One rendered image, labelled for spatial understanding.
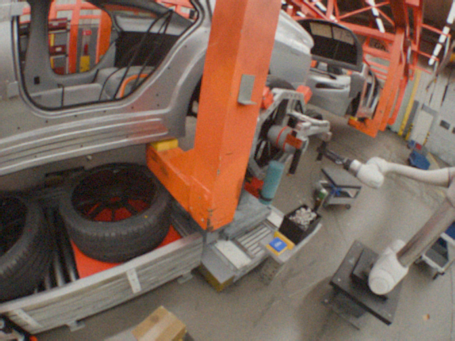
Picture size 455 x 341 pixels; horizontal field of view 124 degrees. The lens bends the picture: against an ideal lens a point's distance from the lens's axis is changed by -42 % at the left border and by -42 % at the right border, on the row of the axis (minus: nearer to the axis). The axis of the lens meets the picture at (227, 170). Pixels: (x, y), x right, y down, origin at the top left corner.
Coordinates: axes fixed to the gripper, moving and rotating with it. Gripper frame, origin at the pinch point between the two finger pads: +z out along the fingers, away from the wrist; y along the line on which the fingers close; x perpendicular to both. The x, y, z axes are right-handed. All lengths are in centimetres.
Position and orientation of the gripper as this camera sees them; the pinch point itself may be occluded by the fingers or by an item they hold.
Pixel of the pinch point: (322, 150)
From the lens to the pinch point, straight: 132.8
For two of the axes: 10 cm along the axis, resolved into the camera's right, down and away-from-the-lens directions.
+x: 1.6, -8.5, -5.0
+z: -6.5, -4.7, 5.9
